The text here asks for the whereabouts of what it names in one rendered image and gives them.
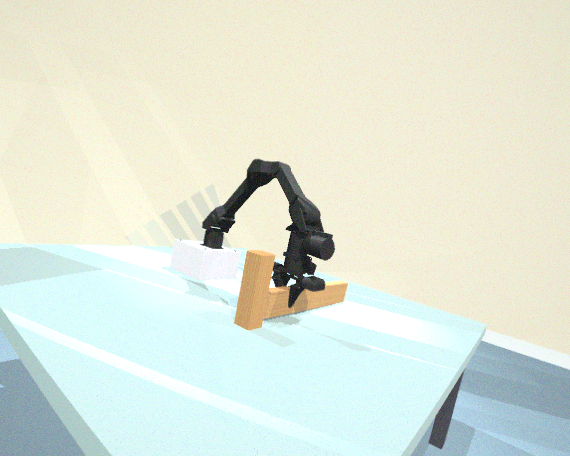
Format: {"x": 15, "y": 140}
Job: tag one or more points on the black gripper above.
{"x": 294, "y": 265}

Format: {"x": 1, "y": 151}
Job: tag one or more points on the wooden post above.
{"x": 254, "y": 288}

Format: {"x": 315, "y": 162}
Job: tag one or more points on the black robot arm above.
{"x": 307, "y": 233}

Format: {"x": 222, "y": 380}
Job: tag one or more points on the light wooden board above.
{"x": 278, "y": 297}

